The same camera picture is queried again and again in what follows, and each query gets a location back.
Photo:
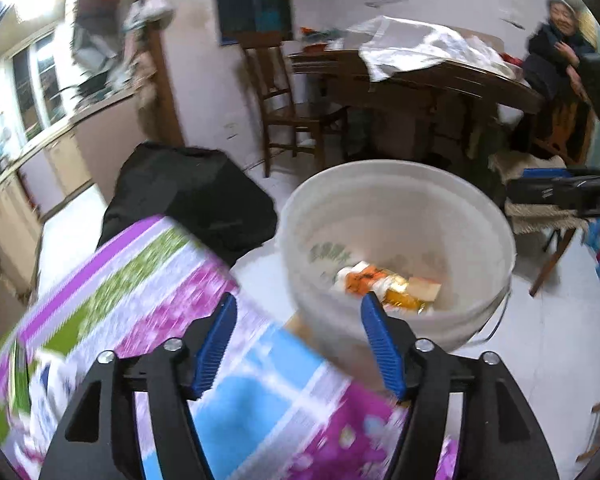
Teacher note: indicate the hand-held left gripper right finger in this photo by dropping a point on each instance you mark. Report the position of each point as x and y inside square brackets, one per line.
[382, 345]

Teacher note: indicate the steel range hood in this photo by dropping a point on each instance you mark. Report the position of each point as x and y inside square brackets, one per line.
[95, 40]

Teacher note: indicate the white plastic sheet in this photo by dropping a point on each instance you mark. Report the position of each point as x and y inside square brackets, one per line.
[420, 42]

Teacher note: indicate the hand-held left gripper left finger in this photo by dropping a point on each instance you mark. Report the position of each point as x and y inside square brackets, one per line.
[215, 345]

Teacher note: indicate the dark window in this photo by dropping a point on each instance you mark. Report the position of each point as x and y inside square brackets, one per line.
[252, 0]

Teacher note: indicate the yellow snack packet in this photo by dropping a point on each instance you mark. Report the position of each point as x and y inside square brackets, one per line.
[402, 300]

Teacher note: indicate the black bag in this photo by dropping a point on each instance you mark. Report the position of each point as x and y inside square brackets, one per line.
[190, 195]

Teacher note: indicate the orange white wrapper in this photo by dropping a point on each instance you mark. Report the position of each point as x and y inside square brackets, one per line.
[365, 277]

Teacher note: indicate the white plastic bucket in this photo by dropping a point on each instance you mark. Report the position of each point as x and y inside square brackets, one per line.
[405, 220]

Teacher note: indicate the black wok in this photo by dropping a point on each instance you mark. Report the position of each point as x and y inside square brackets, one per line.
[87, 87]

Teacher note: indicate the small red item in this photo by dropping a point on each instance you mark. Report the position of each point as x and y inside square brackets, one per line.
[312, 46]

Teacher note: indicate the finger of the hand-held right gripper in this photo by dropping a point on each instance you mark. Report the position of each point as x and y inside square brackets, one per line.
[545, 174]

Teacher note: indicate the white blue carton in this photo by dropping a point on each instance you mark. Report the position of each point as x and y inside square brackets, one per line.
[55, 390]

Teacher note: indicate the dark wooden dining table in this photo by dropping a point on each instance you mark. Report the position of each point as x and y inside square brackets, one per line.
[430, 90]

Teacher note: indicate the blue plastic object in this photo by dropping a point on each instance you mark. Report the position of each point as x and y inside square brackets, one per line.
[597, 255]

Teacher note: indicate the red container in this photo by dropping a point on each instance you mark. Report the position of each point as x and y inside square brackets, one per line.
[511, 59]

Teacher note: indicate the dark wooden chair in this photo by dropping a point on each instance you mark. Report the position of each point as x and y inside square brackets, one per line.
[300, 115]

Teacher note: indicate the green paper box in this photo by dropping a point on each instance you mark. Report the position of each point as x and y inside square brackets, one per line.
[17, 375]

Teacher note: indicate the floral purple tablecloth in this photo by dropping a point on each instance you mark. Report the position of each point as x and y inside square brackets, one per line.
[260, 400]

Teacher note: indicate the light wooden chair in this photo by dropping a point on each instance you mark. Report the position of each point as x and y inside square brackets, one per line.
[562, 125]

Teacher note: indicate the beige kitchen base cabinets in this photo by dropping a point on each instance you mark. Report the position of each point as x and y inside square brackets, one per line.
[70, 150]

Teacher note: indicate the hanging white plastic bag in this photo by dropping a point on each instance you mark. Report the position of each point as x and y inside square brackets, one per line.
[150, 7]

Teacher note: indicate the low wooden stool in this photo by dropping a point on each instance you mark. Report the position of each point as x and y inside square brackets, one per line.
[295, 322]

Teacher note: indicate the barred kitchen window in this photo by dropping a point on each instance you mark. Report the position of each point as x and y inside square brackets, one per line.
[35, 85]

